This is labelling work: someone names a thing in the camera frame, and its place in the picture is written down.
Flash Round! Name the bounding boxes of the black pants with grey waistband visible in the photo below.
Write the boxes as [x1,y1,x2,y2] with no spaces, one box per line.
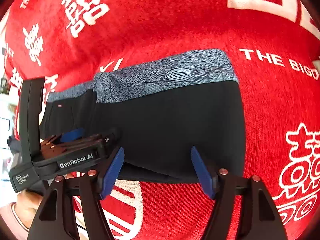
[40,49,246,183]

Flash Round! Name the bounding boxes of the red blanket with white characters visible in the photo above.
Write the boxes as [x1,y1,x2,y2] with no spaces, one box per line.
[1,0,319,239]

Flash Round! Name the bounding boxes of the person's left hand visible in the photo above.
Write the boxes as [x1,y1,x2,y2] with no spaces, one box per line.
[14,190,43,228]

